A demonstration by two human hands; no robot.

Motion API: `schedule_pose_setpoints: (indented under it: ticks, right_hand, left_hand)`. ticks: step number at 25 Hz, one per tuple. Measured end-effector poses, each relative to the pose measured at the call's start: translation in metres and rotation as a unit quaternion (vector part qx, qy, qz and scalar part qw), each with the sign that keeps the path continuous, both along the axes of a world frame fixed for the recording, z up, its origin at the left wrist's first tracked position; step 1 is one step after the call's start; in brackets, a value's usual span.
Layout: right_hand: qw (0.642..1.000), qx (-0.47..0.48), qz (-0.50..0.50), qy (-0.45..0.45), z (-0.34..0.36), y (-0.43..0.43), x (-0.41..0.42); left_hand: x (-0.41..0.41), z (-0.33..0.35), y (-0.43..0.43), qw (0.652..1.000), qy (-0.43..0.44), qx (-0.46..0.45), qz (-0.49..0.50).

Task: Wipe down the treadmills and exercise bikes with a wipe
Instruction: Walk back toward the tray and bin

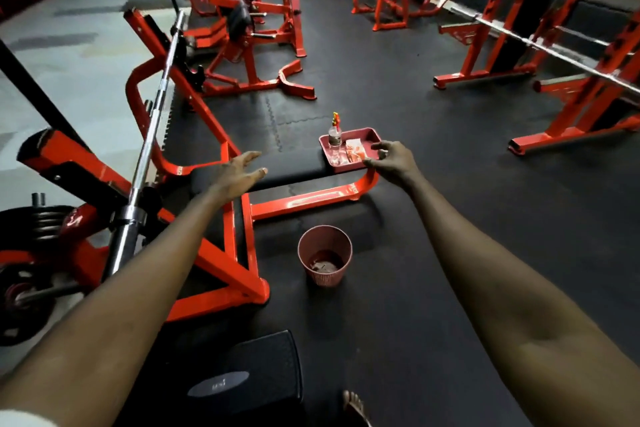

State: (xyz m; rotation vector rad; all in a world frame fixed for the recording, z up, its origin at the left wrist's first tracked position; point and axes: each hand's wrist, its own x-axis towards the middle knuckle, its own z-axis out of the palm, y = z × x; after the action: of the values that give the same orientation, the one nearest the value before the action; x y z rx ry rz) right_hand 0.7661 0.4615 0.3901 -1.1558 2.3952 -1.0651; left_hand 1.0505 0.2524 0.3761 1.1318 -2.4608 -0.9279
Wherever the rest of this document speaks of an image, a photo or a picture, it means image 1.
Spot clear spray bottle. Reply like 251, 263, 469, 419
327, 110, 345, 151

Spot person's right forearm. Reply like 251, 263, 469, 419
408, 174, 640, 427

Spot black weight plate stack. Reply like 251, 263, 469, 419
0, 191, 79, 348

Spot silver barbell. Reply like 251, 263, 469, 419
105, 9, 191, 278
440, 0, 640, 97

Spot red seated gym machine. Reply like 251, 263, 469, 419
173, 0, 318, 101

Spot brown waste bin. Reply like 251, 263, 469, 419
297, 224, 354, 289

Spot person's left forearm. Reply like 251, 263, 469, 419
0, 189, 229, 427

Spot person's left hand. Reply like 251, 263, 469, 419
205, 150, 269, 205

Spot black padded step box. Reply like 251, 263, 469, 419
175, 330, 304, 427

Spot red plastic tray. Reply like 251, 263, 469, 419
318, 126, 386, 175

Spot person's bare foot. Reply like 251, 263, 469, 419
342, 388, 373, 427

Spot red metal gym rack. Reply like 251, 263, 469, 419
432, 0, 640, 157

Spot orange wet wipes packet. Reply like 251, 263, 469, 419
340, 138, 369, 167

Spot person's right hand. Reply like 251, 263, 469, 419
364, 140, 427, 191

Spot red frame workout bench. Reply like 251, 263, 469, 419
0, 6, 383, 328

